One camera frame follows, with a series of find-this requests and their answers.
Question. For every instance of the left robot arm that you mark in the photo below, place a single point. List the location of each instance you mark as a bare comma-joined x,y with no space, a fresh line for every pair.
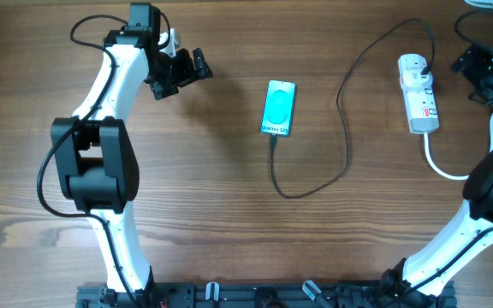
95,161

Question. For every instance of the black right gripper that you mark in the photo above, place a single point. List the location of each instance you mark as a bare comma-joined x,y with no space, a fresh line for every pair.
475,68

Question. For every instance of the white power strip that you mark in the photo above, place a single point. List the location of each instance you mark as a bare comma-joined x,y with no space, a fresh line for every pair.
421,108

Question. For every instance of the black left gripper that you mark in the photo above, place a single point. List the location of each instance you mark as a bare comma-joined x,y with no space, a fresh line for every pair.
178,73

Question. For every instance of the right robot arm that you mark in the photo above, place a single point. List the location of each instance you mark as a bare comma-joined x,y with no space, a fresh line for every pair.
419,280

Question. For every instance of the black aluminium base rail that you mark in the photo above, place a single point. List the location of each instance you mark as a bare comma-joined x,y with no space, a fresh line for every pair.
187,295

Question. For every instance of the white USB charger plug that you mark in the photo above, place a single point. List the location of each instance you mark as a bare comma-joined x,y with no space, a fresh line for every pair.
415,80

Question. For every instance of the teal screen smartphone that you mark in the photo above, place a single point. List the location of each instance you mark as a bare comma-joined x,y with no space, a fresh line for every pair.
278,108

